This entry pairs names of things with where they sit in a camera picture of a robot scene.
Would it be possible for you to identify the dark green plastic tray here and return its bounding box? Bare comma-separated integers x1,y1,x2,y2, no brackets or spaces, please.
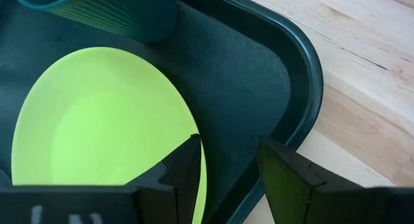
0,0,324,224

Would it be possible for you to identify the lime green plate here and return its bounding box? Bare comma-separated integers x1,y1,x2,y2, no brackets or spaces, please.
11,46,208,224

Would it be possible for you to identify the teal ribbed plastic cup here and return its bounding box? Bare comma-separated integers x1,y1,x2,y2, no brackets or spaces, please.
9,0,179,43

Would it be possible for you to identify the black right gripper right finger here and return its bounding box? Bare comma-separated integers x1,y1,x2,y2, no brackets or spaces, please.
257,136,373,224

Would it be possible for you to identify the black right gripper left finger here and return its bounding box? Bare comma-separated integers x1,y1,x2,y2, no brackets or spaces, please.
125,133,203,224

